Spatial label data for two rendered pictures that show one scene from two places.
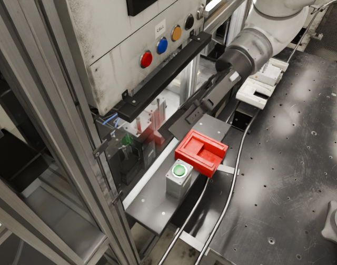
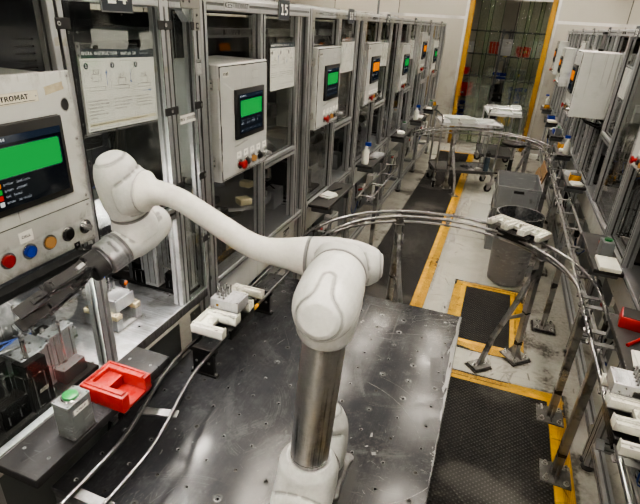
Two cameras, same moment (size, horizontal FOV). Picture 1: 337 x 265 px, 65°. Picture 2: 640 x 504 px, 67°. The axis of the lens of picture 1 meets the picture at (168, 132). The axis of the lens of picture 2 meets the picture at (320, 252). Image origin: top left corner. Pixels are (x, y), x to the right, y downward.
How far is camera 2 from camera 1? 83 cm
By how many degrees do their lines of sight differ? 28
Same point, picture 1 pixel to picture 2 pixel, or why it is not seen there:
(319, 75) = not seen: hidden behind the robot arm
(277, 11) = (119, 218)
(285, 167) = (255, 411)
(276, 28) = (126, 230)
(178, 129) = (21, 309)
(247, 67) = (102, 262)
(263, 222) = (211, 478)
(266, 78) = (228, 305)
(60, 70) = not seen: outside the picture
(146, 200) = (28, 447)
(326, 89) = not seen: hidden behind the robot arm
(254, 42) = (109, 242)
